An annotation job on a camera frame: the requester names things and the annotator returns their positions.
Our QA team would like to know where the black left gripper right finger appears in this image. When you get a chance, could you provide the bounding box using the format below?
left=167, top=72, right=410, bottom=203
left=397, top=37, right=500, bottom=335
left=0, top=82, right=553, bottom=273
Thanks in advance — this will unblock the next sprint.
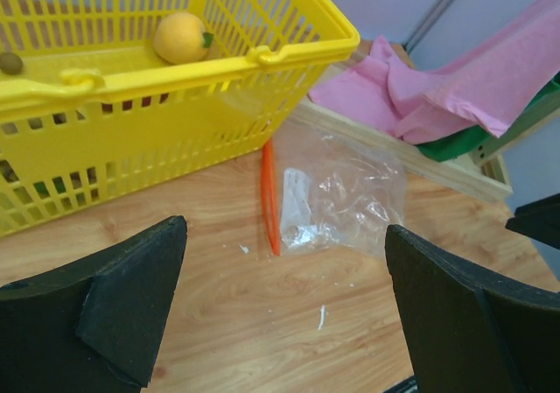
left=385, top=225, right=559, bottom=392

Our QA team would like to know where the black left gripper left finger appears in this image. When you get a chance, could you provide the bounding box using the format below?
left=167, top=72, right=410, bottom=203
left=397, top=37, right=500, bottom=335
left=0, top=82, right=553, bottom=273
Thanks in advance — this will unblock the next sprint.
left=1, top=215, right=187, bottom=392

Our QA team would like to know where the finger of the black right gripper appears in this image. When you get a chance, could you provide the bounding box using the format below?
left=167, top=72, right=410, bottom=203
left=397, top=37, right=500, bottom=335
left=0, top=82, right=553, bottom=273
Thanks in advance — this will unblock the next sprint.
left=505, top=193, right=560, bottom=249

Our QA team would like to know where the clear zip top bag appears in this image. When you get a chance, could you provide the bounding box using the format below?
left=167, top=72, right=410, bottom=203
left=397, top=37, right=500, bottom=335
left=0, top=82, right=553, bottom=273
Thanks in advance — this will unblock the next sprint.
left=261, top=121, right=407, bottom=257

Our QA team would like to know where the wooden clothes rack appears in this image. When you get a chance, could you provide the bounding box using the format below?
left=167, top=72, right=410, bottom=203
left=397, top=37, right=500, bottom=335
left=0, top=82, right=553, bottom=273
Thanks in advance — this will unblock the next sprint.
left=290, top=92, right=559, bottom=202

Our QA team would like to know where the green shirt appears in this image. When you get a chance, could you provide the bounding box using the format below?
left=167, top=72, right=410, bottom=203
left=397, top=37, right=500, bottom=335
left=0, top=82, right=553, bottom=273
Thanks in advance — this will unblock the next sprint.
left=416, top=74, right=559, bottom=162

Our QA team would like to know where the pink shirt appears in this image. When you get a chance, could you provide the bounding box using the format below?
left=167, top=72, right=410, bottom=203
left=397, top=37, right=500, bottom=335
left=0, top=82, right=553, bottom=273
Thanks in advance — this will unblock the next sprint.
left=309, top=0, right=559, bottom=144

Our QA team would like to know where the yellow plastic shopping basket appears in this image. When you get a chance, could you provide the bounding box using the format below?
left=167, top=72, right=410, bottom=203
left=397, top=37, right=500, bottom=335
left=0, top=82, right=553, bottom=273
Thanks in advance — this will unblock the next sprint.
left=1, top=0, right=360, bottom=235

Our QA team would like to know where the orange fruit with leaf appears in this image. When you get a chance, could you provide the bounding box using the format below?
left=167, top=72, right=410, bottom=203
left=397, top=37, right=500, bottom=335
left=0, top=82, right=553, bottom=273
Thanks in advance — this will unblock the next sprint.
left=153, top=12, right=214, bottom=65

